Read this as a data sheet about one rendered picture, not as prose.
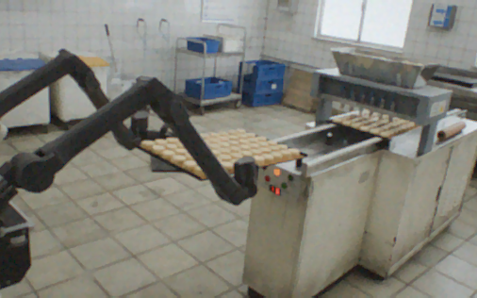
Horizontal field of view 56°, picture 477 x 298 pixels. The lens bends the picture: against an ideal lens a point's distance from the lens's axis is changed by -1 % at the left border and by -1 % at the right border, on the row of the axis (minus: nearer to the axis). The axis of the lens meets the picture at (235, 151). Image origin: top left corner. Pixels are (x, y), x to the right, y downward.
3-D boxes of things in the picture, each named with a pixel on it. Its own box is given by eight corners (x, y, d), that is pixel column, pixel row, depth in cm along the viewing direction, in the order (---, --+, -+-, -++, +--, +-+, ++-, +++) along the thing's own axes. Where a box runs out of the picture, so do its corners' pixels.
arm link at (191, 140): (145, 105, 125) (166, 109, 117) (159, 91, 127) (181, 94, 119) (219, 202, 149) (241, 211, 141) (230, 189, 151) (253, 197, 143)
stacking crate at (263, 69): (264, 72, 709) (266, 59, 702) (284, 77, 683) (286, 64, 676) (238, 74, 668) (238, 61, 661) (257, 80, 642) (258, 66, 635)
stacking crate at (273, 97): (263, 97, 722) (265, 85, 715) (281, 104, 694) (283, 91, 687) (235, 101, 684) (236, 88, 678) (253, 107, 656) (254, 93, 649)
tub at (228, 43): (217, 46, 644) (218, 32, 637) (240, 51, 619) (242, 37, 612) (199, 48, 617) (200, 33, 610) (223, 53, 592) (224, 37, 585)
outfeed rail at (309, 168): (454, 116, 343) (456, 107, 340) (458, 117, 341) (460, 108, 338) (300, 175, 202) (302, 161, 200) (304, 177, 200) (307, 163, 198)
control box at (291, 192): (260, 183, 226) (263, 157, 221) (299, 200, 210) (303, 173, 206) (255, 185, 223) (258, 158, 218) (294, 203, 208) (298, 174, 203)
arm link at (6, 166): (-10, 174, 101) (-5, 180, 97) (24, 143, 104) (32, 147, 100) (20, 200, 106) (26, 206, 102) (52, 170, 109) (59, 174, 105)
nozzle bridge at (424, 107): (333, 117, 307) (340, 67, 296) (438, 148, 262) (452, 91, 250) (304, 124, 284) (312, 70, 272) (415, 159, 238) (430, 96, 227)
